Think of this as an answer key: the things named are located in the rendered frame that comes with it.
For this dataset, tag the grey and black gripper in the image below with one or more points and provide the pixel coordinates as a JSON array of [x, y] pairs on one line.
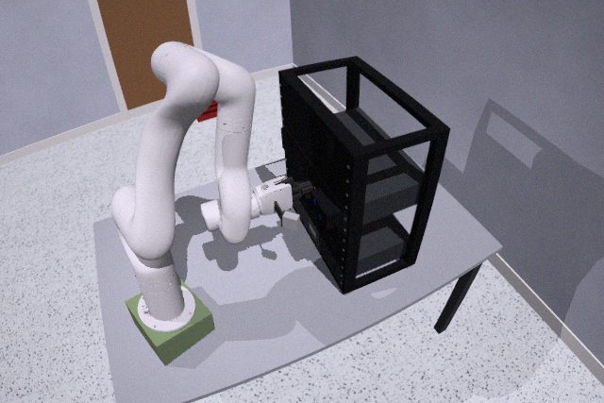
[[284, 191]]

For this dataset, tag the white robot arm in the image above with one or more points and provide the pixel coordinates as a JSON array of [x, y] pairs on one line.
[[193, 81]]

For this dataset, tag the black open-frame rack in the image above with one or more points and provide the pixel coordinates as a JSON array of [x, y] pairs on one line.
[[332, 150]]

